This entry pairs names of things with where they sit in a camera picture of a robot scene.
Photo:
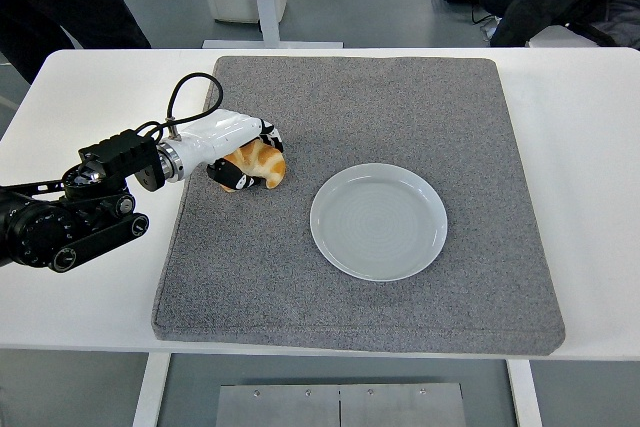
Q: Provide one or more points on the pale grey round plate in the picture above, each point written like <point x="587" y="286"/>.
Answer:
<point x="378" y="223"/>

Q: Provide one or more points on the white seat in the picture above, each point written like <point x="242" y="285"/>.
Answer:
<point x="555" y="37"/>

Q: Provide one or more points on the golden croissant bread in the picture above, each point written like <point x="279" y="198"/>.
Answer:
<point x="262" y="162"/>

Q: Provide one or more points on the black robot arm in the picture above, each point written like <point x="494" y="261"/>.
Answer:
<point x="50" y="227"/>

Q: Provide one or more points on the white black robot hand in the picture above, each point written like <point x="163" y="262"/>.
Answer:
<point x="220" y="134"/>

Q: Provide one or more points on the white table leg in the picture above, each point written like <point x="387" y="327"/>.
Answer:
<point x="525" y="394"/>
<point x="150" y="392"/>

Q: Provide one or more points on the grey metal plate with screws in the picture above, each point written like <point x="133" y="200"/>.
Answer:
<point x="340" y="407"/>

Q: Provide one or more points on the grey fabric mat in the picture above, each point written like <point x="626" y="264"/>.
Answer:
<point x="350" y="97"/>

